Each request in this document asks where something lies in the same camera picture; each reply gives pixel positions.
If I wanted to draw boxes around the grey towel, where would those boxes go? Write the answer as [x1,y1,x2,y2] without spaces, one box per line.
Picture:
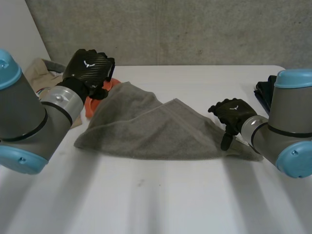
[74,81,264,162]

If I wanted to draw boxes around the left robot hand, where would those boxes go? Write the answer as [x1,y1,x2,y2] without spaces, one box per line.
[55,49,116,100]

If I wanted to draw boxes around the beige shorts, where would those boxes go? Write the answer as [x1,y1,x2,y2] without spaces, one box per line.
[25,58,83,130]

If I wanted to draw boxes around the dark blue cloth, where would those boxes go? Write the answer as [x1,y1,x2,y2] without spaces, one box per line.
[253,75,278,115]

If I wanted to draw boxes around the coral towel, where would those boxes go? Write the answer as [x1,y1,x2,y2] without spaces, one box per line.
[84,77,121,119]

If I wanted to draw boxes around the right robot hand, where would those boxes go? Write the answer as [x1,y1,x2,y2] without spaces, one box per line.
[208,98,258,151]

